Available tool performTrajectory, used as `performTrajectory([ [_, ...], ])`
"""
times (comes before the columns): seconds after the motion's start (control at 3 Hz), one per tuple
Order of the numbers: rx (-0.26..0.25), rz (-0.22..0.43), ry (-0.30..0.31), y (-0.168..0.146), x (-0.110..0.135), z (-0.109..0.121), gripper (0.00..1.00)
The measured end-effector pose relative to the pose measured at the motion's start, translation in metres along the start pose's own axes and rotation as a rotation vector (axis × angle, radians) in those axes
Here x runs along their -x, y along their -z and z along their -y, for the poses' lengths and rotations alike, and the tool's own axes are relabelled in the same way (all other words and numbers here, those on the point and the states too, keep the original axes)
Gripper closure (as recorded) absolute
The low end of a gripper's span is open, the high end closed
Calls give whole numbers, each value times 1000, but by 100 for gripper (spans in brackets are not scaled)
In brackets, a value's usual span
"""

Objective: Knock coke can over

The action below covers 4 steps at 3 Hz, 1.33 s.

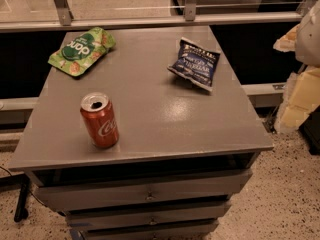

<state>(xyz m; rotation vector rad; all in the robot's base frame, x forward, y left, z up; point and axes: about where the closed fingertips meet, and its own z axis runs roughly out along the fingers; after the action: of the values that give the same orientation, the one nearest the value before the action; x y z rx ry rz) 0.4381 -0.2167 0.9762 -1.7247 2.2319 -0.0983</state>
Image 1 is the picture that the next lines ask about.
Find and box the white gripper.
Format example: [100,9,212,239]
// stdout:
[273,0,320,133]

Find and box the red coke can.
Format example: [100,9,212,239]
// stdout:
[80,92,119,148]

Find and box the blue chip bag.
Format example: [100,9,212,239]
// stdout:
[168,37,220,92]

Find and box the grey drawer cabinet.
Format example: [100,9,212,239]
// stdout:
[8,25,275,240]

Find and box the bottom grey drawer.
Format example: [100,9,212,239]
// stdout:
[83,219,218,240]

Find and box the grey drawer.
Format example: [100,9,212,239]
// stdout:
[83,219,218,240]
[66,198,231,230]
[36,169,252,211]

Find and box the green snack bag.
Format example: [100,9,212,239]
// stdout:
[48,27,116,77]

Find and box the middle grey drawer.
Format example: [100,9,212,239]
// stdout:
[66,198,231,230]

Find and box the top grey drawer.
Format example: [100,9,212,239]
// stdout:
[36,169,252,211]

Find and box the black stand leg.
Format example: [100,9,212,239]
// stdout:
[14,176,30,223]

